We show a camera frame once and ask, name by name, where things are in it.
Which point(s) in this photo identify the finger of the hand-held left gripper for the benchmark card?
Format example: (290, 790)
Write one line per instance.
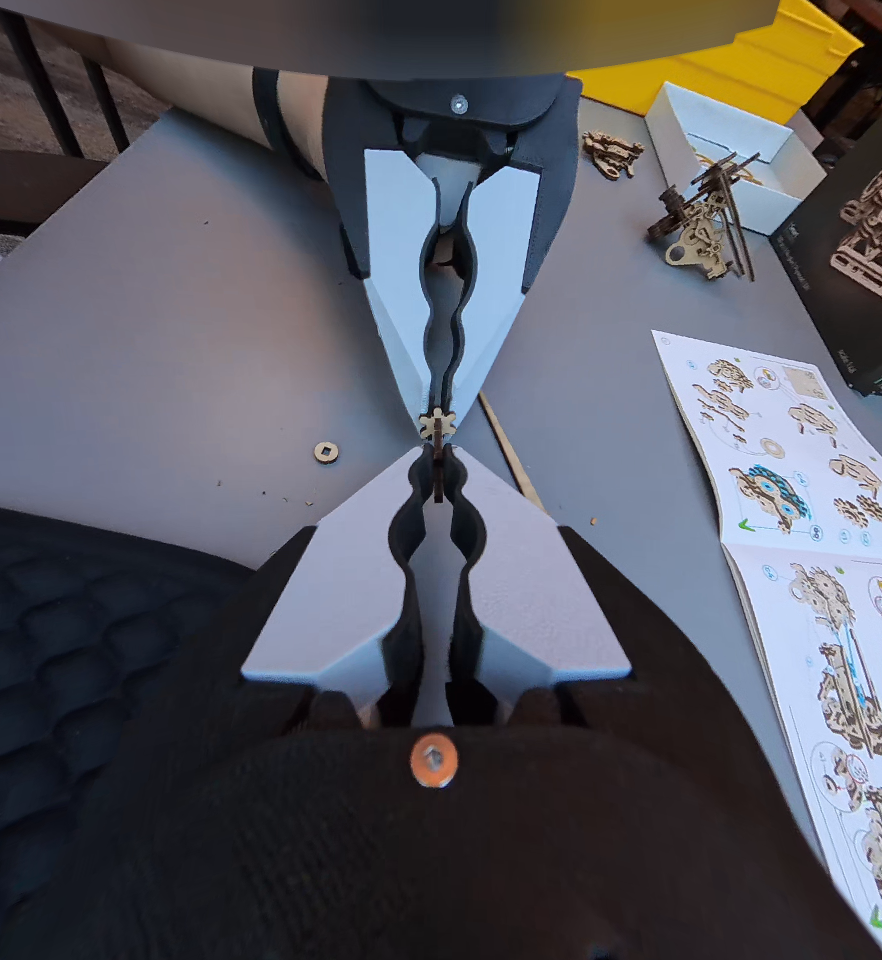
(392, 240)
(504, 240)

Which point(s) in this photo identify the illustrated instruction booklet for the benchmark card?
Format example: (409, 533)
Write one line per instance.
(823, 600)

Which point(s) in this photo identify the small wooden gear assembly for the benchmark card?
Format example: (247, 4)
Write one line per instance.
(613, 154)

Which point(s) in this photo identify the flat wooden stick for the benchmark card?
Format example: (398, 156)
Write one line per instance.
(512, 457)

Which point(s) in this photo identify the dark chair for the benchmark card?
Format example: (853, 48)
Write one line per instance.
(28, 187)

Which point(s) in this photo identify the black honeycomb cushion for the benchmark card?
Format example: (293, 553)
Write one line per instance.
(36, 637)

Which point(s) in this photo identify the wooden mechanical model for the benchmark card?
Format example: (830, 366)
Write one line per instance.
(699, 225)

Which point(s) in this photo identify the person's left forearm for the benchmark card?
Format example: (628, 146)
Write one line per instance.
(201, 90)

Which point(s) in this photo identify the black model kit box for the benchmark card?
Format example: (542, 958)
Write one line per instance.
(860, 300)

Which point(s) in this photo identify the white cardboard box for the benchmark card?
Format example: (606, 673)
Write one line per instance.
(680, 112)

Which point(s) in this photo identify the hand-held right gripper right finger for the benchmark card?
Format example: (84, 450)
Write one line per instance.
(553, 600)

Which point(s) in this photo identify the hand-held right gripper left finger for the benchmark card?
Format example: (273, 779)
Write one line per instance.
(313, 600)

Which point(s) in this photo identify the yellow plastic bin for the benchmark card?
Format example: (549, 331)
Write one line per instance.
(748, 67)

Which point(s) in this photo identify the round wooden washer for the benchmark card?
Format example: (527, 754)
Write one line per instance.
(319, 457)

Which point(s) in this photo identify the small wooden axle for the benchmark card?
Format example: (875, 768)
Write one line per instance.
(438, 469)

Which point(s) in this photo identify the small wooden gear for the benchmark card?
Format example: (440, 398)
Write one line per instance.
(438, 424)

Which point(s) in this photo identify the black wristband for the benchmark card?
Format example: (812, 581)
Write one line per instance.
(264, 112)

